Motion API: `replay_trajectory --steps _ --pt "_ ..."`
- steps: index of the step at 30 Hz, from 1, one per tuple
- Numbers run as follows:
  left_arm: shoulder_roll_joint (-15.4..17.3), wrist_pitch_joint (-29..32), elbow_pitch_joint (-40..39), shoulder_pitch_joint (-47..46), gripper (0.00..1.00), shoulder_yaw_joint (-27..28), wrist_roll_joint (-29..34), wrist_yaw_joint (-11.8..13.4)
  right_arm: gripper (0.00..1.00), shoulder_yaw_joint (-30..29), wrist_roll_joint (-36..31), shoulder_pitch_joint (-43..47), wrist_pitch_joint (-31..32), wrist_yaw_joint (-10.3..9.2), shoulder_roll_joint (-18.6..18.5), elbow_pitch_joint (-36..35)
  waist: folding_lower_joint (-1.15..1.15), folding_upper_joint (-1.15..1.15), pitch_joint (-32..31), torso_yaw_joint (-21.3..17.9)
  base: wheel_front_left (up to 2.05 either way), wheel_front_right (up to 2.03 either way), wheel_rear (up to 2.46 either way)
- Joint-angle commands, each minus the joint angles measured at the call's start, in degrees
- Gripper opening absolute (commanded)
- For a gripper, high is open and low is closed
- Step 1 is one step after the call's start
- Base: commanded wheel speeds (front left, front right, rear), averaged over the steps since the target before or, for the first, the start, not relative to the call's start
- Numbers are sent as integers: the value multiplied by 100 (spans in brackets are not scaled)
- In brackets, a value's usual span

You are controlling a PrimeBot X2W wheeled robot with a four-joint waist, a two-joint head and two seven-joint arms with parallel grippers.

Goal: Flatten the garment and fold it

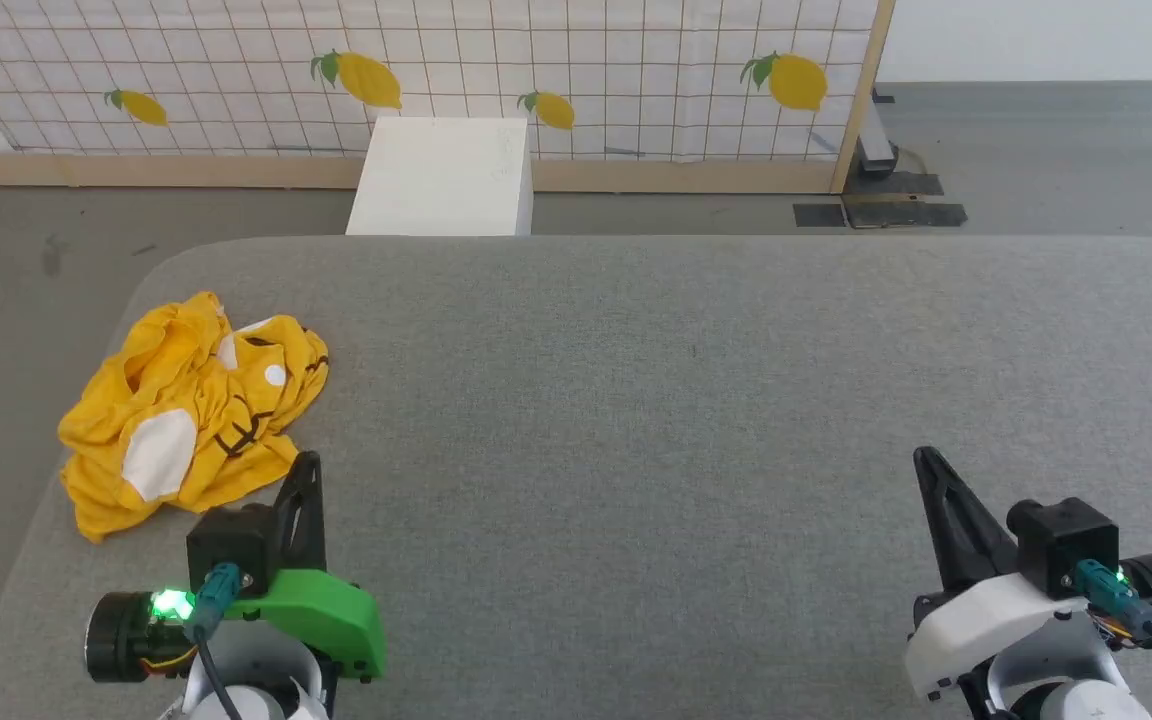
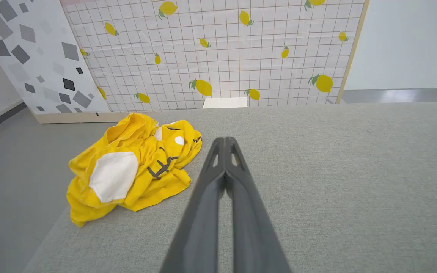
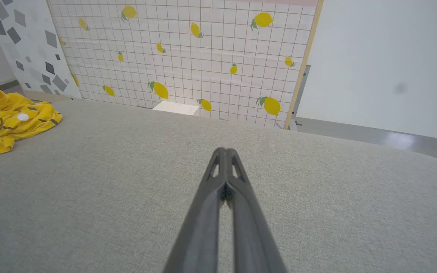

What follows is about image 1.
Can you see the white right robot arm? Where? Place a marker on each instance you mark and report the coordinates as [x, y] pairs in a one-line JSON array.
[[1066, 690]]

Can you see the white rectangular box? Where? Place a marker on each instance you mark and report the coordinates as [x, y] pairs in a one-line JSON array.
[[441, 175]]

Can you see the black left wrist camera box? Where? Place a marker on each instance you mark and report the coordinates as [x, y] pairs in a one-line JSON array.
[[231, 550]]

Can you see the grey metal partition foot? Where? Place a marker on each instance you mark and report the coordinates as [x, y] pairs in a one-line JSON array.
[[881, 145]]

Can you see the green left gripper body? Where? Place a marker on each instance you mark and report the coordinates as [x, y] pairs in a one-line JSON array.
[[336, 615]]

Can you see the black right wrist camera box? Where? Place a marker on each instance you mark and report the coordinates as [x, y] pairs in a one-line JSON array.
[[1066, 540]]

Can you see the dark floor tape under foot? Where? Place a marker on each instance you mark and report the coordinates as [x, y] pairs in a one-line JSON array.
[[911, 183]]

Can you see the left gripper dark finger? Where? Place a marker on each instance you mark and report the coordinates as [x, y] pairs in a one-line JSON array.
[[301, 520]]

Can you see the yellow printed t-shirt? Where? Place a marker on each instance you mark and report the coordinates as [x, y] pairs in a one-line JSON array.
[[186, 385]]

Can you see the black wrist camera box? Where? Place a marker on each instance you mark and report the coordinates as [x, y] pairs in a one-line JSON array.
[[1066, 540], [231, 550]]

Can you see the small black floor tape patch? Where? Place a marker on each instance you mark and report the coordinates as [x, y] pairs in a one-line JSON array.
[[819, 215]]

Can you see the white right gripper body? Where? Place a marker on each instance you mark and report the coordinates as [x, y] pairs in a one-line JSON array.
[[986, 620]]

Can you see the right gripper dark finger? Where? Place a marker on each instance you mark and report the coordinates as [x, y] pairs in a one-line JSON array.
[[961, 530]]

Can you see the lemon print grid cloth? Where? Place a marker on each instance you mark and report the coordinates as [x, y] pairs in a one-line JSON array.
[[586, 60]]

